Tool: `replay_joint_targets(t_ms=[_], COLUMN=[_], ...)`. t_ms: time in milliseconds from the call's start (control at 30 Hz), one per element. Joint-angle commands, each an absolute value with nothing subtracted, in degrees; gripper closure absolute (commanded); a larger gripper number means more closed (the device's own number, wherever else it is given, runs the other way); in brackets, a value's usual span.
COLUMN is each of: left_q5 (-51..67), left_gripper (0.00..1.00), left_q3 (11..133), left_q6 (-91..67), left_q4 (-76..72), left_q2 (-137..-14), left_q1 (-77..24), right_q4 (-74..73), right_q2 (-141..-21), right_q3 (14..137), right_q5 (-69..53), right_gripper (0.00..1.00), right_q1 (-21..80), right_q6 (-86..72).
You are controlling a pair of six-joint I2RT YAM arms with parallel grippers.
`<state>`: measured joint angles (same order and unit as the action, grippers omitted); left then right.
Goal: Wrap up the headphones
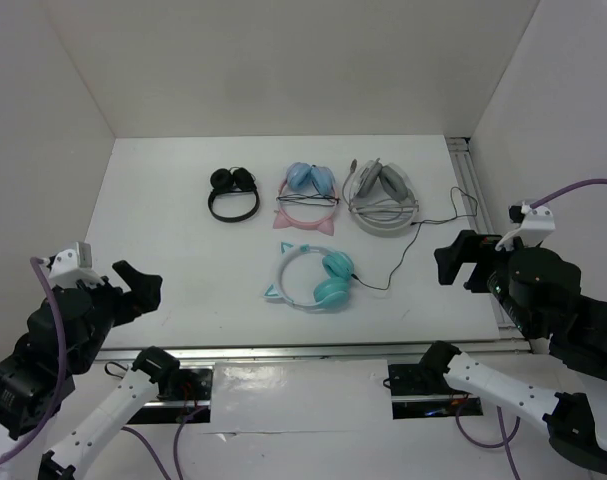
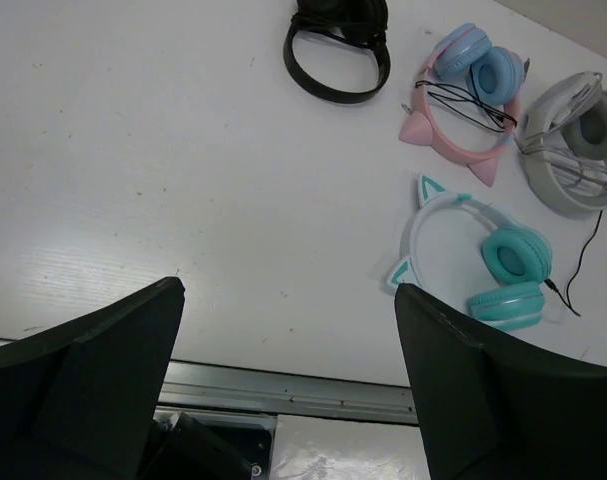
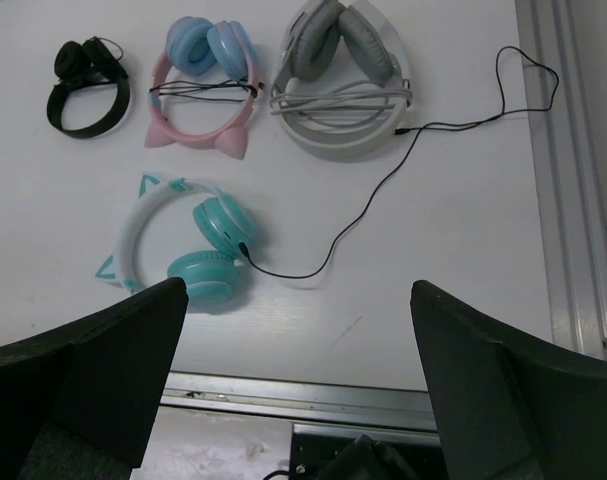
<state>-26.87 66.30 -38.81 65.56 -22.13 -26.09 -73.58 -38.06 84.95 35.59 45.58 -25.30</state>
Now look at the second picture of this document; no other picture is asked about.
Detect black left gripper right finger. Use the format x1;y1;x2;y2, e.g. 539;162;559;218
394;285;607;479

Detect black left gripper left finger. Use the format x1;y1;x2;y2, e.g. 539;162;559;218
0;277;185;479

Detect grey white headphones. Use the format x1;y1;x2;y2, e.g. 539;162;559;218
516;71;607;216

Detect black headphones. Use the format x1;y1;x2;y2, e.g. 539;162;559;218
283;0;391;105

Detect pink blue cat-ear headphones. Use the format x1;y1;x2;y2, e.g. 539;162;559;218
399;23;527;187

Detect black headphone cable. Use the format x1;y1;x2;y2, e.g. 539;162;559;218
544;209;605;317

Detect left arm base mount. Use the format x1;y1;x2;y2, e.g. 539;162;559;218
137;407;277;479

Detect teal white cat-ear headphones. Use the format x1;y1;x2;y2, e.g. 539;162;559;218
385;174;553;332

